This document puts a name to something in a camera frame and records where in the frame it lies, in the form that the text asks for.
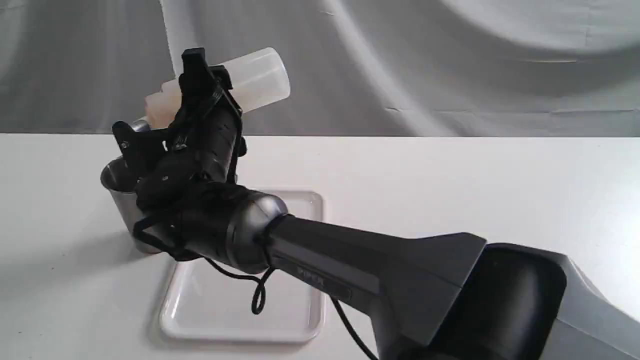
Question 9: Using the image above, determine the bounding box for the translucent squeeze bottle amber liquid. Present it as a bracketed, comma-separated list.
[130, 47, 291, 132]

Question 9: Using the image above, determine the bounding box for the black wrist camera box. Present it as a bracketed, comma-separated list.
[112, 121, 169, 183]

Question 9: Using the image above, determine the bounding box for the white plastic tray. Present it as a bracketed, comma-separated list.
[159, 189, 326, 344]

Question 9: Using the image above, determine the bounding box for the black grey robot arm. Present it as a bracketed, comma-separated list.
[122, 48, 639, 360]

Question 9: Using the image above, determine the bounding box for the stainless steel cup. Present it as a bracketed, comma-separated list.
[100, 156, 161, 255]

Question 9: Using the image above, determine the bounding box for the grey backdrop cloth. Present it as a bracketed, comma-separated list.
[0, 0, 639, 137]

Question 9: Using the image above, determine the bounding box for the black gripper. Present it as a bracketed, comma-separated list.
[135, 47, 247, 211]

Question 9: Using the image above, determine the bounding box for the black camera cable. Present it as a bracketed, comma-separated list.
[132, 210, 381, 360]

